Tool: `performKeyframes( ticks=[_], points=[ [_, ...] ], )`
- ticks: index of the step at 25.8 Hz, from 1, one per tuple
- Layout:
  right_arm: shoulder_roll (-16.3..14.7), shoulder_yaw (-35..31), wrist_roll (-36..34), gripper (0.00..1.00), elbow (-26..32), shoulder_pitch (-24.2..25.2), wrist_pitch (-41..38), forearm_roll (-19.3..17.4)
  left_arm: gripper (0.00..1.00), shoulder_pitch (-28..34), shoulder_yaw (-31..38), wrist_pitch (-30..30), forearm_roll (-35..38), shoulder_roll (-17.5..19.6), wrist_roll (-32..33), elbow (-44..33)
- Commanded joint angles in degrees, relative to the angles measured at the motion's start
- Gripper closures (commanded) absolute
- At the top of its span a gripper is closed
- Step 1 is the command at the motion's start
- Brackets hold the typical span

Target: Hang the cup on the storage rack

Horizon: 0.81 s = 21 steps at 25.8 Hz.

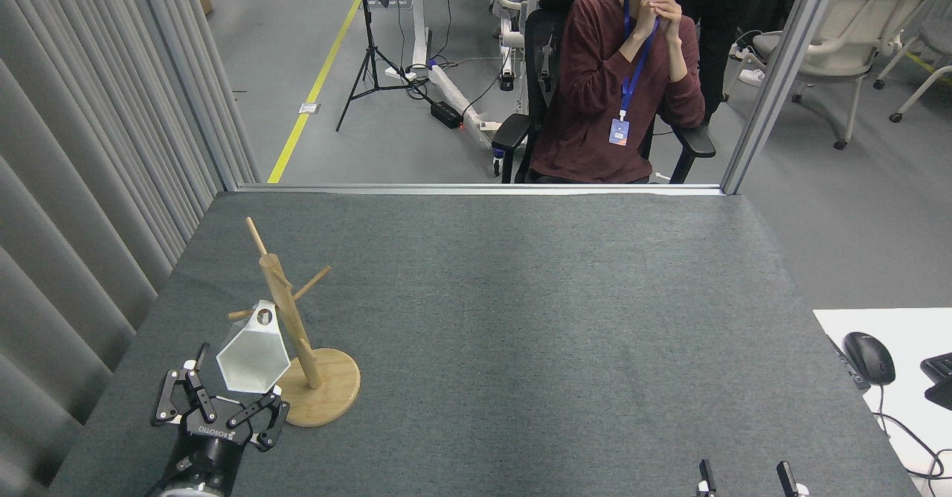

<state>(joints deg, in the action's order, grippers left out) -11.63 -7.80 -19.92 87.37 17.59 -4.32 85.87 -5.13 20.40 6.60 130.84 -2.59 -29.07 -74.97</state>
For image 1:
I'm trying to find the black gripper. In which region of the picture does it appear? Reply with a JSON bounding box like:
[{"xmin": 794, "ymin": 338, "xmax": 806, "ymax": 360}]
[{"xmin": 151, "ymin": 343, "xmax": 291, "ymax": 495}]

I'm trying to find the white hexagonal cup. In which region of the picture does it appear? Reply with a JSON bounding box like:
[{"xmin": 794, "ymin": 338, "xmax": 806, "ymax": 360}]
[{"xmin": 216, "ymin": 300, "xmax": 292, "ymax": 394}]

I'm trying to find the wooden cup rack stand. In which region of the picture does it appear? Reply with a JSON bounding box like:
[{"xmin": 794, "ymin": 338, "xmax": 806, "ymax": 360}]
[{"xmin": 228, "ymin": 217, "xmax": 362, "ymax": 429}]

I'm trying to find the person's right hand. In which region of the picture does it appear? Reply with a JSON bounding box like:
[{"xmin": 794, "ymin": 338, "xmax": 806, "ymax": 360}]
[{"xmin": 631, "ymin": 0, "xmax": 663, "ymax": 44}]

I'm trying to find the person's left hand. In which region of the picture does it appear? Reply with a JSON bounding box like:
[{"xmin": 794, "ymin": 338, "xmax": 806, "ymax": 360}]
[{"xmin": 646, "ymin": 0, "xmax": 684, "ymax": 45}]

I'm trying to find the black flat device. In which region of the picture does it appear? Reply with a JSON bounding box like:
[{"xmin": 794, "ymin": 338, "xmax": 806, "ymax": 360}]
[{"xmin": 828, "ymin": 336, "xmax": 872, "ymax": 394}]

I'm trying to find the black computer mouse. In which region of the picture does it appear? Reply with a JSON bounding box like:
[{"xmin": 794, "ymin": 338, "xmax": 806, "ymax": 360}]
[{"xmin": 843, "ymin": 332, "xmax": 896, "ymax": 387}]

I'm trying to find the black keyboard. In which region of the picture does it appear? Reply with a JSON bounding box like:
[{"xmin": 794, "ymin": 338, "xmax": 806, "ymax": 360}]
[{"xmin": 920, "ymin": 352, "xmax": 952, "ymax": 412}]

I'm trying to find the white side table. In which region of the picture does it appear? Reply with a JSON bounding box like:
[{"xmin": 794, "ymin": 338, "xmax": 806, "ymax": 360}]
[{"xmin": 812, "ymin": 307, "xmax": 952, "ymax": 497}]

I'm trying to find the dark grey felt mat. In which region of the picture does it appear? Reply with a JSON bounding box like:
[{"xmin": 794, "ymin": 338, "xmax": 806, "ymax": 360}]
[{"xmin": 46, "ymin": 190, "xmax": 922, "ymax": 497}]

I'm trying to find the grey curtain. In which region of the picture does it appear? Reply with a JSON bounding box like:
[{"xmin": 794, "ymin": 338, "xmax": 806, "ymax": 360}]
[{"xmin": 0, "ymin": 0, "xmax": 263, "ymax": 497}]

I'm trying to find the yellow floor tape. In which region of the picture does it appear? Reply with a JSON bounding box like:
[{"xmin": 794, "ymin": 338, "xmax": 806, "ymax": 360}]
[{"xmin": 266, "ymin": 0, "xmax": 382, "ymax": 185}]

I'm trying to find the black tripod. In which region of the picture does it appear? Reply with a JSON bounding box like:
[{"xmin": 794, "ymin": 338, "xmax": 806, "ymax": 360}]
[{"xmin": 335, "ymin": 0, "xmax": 447, "ymax": 133}]

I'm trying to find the seated person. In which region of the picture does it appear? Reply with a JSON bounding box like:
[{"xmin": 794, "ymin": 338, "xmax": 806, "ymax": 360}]
[{"xmin": 528, "ymin": 0, "xmax": 706, "ymax": 184}]

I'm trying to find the white floor socket strip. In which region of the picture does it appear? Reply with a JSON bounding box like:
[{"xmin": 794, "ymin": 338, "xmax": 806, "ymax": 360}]
[{"xmin": 733, "ymin": 32, "xmax": 767, "ymax": 86}]

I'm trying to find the white office chair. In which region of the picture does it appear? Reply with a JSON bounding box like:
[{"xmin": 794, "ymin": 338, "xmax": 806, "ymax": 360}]
[{"xmin": 751, "ymin": 0, "xmax": 932, "ymax": 150}]

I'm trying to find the white wheeled stand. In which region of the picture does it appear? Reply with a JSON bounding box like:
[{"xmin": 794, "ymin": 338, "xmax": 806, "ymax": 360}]
[{"xmin": 489, "ymin": 0, "xmax": 559, "ymax": 122}]

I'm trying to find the black office chair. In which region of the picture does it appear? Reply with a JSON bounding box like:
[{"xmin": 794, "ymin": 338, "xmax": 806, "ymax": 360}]
[{"xmin": 490, "ymin": 0, "xmax": 717, "ymax": 185}]

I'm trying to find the pale office chair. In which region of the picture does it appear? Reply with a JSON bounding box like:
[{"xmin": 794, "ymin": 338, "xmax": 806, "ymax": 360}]
[{"xmin": 872, "ymin": 0, "xmax": 952, "ymax": 124}]

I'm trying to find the black mouse cable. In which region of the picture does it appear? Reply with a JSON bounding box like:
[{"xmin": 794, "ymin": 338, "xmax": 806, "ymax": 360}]
[{"xmin": 870, "ymin": 384, "xmax": 952, "ymax": 483}]

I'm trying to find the silver table rail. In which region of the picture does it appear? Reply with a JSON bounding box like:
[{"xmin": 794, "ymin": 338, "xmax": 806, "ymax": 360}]
[{"xmin": 237, "ymin": 182, "xmax": 726, "ymax": 197}]

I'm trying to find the silver aluminium post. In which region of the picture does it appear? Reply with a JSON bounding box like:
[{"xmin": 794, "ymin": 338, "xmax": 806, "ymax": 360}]
[{"xmin": 720, "ymin": 0, "xmax": 849, "ymax": 196}]

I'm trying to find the blue lanyard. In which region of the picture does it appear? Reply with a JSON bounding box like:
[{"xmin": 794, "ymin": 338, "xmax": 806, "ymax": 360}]
[{"xmin": 619, "ymin": 0, "xmax": 661, "ymax": 122}]

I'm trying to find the white desk frame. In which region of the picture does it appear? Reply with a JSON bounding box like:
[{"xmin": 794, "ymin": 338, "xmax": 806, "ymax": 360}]
[{"xmin": 405, "ymin": 0, "xmax": 514, "ymax": 152}]

